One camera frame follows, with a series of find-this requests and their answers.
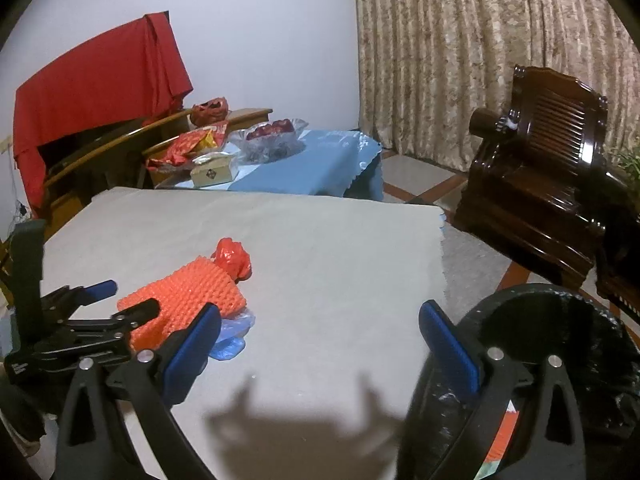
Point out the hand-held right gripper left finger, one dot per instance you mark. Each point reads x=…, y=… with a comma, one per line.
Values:
x=192, y=350

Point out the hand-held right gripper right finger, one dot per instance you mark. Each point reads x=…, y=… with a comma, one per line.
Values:
x=450, y=350

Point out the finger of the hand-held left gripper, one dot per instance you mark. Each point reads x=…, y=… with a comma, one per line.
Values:
x=142, y=312
x=100, y=289

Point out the blue plastic bag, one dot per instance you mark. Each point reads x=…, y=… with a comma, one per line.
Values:
x=232, y=335

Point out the orange foam net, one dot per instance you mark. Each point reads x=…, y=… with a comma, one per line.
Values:
x=190, y=292
x=505, y=432

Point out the bin with black liner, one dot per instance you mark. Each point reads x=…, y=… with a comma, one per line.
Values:
x=550, y=320

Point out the crumpled red plastic bag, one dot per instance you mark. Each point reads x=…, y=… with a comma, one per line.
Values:
x=232, y=258

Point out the beige tablecloth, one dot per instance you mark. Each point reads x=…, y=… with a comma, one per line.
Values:
x=310, y=260

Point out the beige tissue box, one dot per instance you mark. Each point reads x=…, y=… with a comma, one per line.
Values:
x=212, y=172

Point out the red and yellow snack packets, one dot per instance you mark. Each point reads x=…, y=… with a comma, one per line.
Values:
x=187, y=146

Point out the red cloth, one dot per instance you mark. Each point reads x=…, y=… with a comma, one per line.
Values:
x=90, y=95

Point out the dark wooden armchair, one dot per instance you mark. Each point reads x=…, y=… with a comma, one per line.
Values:
x=540, y=185

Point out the red bag with dark print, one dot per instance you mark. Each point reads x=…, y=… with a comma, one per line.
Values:
x=209, y=112

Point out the clear bag of red fruit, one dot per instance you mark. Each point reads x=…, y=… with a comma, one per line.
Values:
x=270, y=140

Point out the blue tablecloth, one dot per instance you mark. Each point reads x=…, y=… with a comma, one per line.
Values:
x=310, y=165

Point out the green potted plant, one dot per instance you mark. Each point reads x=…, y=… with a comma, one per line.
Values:
x=630, y=160

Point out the patterned beige curtain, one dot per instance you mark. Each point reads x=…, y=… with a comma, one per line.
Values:
x=475, y=60

